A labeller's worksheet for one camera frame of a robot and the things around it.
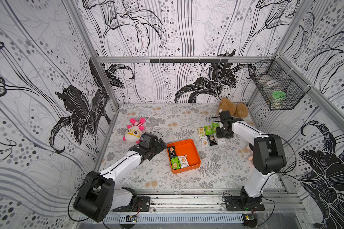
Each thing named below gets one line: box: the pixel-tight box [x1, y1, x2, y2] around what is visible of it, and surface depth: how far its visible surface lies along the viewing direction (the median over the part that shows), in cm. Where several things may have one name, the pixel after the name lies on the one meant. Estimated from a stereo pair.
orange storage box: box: [166, 139, 202, 174], surface depth 90 cm
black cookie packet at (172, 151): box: [167, 145, 177, 159], surface depth 91 cm
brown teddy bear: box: [217, 97, 249, 119], surface depth 107 cm
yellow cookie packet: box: [196, 126, 206, 137], surface depth 103 cm
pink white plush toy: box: [122, 117, 146, 144], surface depth 97 cm
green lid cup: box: [270, 90, 287, 108], surface depth 81 cm
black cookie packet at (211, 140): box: [206, 135, 218, 146], surface depth 98 cm
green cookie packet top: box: [204, 125, 214, 136], surface depth 103 cm
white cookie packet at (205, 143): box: [199, 136, 210, 148], surface depth 97 cm
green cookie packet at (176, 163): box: [170, 156, 183, 170], surface depth 86 cm
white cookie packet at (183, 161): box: [177, 155, 190, 169], surface depth 86 cm
